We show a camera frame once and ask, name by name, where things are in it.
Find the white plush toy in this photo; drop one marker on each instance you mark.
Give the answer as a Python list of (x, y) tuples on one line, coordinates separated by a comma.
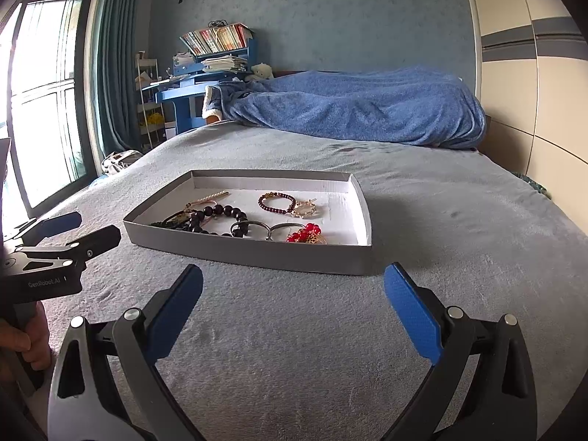
[(262, 71)]

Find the stack of papers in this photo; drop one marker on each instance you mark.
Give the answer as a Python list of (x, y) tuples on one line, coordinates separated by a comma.
[(225, 62)]

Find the blue blanket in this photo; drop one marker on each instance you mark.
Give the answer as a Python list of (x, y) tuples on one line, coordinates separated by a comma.
[(358, 105)]

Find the fleece-lined garment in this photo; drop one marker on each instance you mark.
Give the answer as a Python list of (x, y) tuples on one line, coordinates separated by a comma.
[(210, 105)]

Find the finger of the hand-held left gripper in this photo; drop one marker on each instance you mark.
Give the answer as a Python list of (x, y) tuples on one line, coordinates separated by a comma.
[(59, 223), (99, 239)]

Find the teal patterned cloth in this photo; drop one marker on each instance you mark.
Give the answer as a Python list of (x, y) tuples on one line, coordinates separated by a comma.
[(535, 186)]

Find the teal curtain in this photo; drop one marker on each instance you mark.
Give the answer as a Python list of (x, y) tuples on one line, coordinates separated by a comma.
[(121, 55)]

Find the blue desk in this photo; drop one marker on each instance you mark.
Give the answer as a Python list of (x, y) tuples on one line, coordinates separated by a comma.
[(183, 101)]

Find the gold pendant jewelry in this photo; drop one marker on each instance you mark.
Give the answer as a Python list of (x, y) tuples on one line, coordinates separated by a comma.
[(303, 215)]

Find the person's left hand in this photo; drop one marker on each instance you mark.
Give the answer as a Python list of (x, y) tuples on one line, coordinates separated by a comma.
[(27, 342)]

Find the white shelf rack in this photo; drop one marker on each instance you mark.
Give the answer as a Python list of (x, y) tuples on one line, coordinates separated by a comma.
[(149, 119)]

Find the row of books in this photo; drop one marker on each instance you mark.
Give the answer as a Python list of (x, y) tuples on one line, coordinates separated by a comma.
[(216, 39)]

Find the window with dark frame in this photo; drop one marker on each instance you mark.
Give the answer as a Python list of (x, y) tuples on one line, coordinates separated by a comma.
[(46, 101)]

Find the red bead jewelry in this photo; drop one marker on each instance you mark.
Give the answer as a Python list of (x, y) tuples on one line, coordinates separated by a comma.
[(312, 228)]

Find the cream wardrobe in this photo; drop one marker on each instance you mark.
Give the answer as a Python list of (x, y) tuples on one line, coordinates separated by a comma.
[(514, 78)]

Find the white bag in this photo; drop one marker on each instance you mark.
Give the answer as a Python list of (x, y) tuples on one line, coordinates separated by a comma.
[(119, 158)]

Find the grey cardboard tray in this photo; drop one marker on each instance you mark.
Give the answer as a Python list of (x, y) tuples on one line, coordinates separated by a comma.
[(275, 257)]

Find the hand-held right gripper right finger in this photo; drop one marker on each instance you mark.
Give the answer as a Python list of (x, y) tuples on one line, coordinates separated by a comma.
[(413, 312)]

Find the pearl gold hair clip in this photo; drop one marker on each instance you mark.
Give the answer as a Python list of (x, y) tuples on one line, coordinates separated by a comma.
[(209, 199)]

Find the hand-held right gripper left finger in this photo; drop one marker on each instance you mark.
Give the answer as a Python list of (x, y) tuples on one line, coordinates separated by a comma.
[(174, 317)]

